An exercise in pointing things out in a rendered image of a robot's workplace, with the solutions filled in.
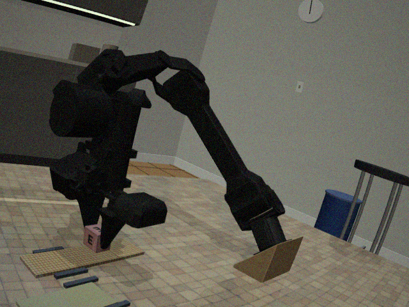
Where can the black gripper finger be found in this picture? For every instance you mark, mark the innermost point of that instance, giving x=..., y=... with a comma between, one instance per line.
x=88, y=205
x=110, y=226

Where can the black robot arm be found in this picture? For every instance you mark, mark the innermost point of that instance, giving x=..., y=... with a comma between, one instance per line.
x=94, y=108

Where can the pink labelled cube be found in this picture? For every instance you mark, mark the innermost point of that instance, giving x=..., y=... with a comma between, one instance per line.
x=92, y=238

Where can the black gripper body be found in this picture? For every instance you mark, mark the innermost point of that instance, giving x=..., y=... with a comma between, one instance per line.
x=137, y=210

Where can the tan strip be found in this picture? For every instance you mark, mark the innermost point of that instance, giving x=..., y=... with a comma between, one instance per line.
x=51, y=262

